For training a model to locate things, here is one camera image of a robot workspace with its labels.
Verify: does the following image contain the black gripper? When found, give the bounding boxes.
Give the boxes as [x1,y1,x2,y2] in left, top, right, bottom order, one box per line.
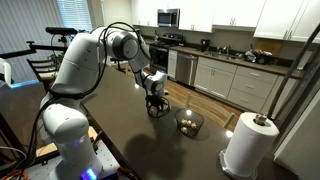
[145,95,167,116]

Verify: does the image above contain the packaged burger candy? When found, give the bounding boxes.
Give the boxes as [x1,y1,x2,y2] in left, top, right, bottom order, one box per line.
[180,127,188,134]
[181,119,187,125]
[149,107,157,116]
[187,120,192,127]
[191,123,197,129]

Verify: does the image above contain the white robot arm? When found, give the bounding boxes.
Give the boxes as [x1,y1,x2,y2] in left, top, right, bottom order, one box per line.
[41,26,170,180]

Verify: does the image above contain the stainless dishwasher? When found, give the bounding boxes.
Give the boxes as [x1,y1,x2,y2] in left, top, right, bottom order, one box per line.
[175,52,198,86]

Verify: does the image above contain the black stove range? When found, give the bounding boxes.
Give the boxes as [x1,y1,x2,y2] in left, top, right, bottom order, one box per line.
[149,33,184,73]

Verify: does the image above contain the white wooden chair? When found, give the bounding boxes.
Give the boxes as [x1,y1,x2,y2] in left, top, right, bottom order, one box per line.
[185,93,235,129]

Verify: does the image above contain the black coffee maker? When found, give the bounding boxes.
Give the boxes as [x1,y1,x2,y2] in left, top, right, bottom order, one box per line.
[200,39,210,52]

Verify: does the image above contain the kitchen faucet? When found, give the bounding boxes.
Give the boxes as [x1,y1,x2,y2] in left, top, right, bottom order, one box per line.
[217,46,231,55]

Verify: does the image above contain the microwave oven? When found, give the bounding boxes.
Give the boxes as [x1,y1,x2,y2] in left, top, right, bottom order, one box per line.
[157,9,180,28]

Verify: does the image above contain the white paper towel roll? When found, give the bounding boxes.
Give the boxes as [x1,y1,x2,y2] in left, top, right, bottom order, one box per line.
[219,112,279,180]

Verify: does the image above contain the white lower drawer cabinets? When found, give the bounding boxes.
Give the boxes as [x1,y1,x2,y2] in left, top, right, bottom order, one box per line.
[167,49,298,116]

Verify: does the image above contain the dark wooden chair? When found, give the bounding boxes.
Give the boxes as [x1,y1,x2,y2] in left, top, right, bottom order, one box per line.
[27,59,59,91]

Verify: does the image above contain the white upper cabinets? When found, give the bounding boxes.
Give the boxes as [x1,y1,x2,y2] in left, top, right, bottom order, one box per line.
[130,0,320,42]

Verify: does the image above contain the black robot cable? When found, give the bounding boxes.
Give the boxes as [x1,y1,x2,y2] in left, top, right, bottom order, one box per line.
[16,21,154,180]

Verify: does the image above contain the black camera on stand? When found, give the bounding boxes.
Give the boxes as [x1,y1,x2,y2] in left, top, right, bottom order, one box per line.
[45,27,78,36]

